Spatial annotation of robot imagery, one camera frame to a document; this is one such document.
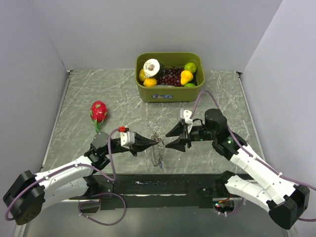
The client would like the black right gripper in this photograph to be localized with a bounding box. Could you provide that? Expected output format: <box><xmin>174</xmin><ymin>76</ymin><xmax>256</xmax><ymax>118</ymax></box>
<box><xmin>165</xmin><ymin>121</ymin><xmax>216</xmax><ymax>152</ymax></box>

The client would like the round metal key organizer disc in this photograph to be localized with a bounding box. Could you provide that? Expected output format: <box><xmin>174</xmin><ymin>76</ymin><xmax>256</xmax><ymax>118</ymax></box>
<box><xmin>151</xmin><ymin>131</ymin><xmax>164</xmax><ymax>169</ymax></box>

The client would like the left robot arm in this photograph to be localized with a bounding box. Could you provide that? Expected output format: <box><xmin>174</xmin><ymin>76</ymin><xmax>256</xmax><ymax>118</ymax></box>
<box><xmin>3</xmin><ymin>127</ymin><xmax>158</xmax><ymax>225</ymax></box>

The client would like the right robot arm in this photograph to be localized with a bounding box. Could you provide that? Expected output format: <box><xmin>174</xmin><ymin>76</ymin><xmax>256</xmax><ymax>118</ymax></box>
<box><xmin>166</xmin><ymin>109</ymin><xmax>310</xmax><ymax>230</ymax></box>

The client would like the olive green plastic bin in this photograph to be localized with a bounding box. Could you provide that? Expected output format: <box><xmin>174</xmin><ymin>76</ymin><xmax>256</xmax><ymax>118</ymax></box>
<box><xmin>135</xmin><ymin>52</ymin><xmax>205</xmax><ymax>103</ymax></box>

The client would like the red dragon fruit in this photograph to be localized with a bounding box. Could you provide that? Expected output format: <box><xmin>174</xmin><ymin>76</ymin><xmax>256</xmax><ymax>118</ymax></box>
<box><xmin>90</xmin><ymin>101</ymin><xmax>108</xmax><ymax>133</ymax></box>

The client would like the green fruit front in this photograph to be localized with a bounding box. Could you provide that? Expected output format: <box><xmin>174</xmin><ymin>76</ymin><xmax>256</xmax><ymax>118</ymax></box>
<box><xmin>184</xmin><ymin>83</ymin><xmax>196</xmax><ymax>87</ymax></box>

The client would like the dark red grapes bunch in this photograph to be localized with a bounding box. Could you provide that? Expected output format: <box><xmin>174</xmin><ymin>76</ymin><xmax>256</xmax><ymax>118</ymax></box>
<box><xmin>157</xmin><ymin>67</ymin><xmax>183</xmax><ymax>87</ymax></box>

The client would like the yellow pear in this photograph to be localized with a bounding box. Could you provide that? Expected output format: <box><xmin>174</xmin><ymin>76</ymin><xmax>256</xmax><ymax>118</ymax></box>
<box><xmin>180</xmin><ymin>70</ymin><xmax>194</xmax><ymax>86</ymax></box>

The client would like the orange fruit front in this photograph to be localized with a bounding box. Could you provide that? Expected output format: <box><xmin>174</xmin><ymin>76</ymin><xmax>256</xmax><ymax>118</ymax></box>
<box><xmin>143</xmin><ymin>78</ymin><xmax>157</xmax><ymax>87</ymax></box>

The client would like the yellow lemon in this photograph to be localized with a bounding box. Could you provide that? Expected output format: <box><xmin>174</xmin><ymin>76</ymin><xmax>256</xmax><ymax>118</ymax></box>
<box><xmin>138</xmin><ymin>69</ymin><xmax>147</xmax><ymax>82</ymax></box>

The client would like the green lime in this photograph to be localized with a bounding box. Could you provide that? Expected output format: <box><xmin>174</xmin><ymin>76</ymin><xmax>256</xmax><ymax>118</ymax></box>
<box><xmin>184</xmin><ymin>62</ymin><xmax>197</xmax><ymax>74</ymax></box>

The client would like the white black tape roll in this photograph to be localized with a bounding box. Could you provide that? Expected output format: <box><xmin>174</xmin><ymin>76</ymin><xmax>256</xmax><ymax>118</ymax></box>
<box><xmin>143</xmin><ymin>58</ymin><xmax>165</xmax><ymax>79</ymax></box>

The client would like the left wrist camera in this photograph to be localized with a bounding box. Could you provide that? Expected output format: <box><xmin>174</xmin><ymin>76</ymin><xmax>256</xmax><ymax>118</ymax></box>
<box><xmin>118</xmin><ymin>126</ymin><xmax>135</xmax><ymax>147</ymax></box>

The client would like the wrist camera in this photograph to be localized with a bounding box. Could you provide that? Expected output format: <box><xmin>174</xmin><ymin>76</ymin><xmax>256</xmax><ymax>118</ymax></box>
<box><xmin>118</xmin><ymin>126</ymin><xmax>135</xmax><ymax>147</ymax></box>
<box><xmin>179</xmin><ymin>109</ymin><xmax>193</xmax><ymax>133</ymax></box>

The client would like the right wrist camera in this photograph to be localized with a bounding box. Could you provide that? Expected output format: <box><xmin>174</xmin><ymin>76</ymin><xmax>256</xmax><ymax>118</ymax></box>
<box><xmin>179</xmin><ymin>109</ymin><xmax>193</xmax><ymax>133</ymax></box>

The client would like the aluminium rail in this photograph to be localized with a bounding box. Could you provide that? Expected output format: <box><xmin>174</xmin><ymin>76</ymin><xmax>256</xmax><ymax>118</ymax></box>
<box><xmin>22</xmin><ymin>179</ymin><xmax>286</xmax><ymax>203</ymax></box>

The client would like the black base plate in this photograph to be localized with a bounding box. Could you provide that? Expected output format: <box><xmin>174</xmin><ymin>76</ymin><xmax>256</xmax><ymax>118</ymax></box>
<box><xmin>68</xmin><ymin>174</ymin><xmax>274</xmax><ymax>211</ymax></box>

